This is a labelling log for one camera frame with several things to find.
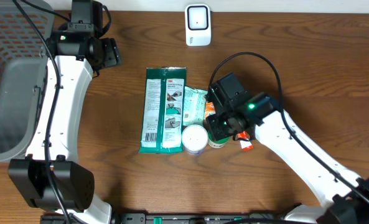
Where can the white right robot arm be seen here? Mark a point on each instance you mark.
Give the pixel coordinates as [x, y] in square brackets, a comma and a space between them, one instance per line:
[343, 195]

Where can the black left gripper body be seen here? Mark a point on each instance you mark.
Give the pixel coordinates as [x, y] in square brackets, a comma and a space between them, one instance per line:
[112, 55]

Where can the white lid blue jar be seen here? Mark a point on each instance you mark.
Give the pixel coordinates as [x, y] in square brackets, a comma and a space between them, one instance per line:
[194, 139]

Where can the orange tissue pack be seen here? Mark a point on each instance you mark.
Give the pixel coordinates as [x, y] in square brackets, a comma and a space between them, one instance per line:
[209, 109]

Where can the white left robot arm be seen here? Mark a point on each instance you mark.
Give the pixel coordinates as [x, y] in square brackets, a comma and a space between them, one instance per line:
[50, 177]

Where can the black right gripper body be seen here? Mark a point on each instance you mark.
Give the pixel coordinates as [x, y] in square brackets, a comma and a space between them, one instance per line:
[223, 126]

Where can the green lid jar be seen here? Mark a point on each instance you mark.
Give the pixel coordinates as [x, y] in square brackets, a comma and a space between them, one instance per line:
[219, 143]

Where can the light green wipes packet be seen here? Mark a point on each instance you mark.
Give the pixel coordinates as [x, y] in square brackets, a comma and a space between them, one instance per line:
[194, 106]

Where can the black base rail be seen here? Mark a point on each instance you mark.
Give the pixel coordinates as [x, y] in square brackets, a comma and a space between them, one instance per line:
[141, 218]

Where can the white barcode scanner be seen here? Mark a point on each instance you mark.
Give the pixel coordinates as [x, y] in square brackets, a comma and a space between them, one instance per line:
[198, 31]

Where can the red snack wrapper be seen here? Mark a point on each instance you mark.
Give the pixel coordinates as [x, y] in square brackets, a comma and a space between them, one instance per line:
[245, 142]

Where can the large green 3M package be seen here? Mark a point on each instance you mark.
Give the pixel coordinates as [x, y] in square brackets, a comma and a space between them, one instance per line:
[163, 110]

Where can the grey plastic shopping basket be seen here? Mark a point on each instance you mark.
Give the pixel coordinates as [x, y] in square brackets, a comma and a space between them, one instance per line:
[23, 74]

